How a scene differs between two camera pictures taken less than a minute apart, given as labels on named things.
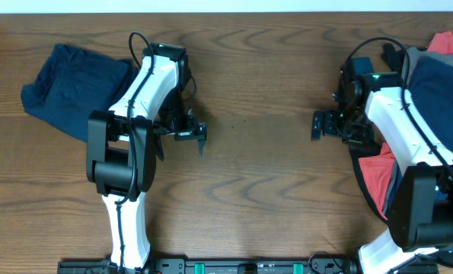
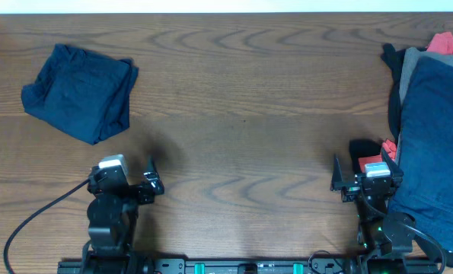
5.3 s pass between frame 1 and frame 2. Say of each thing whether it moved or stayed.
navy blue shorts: stayed
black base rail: stayed
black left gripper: moved
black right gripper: moved
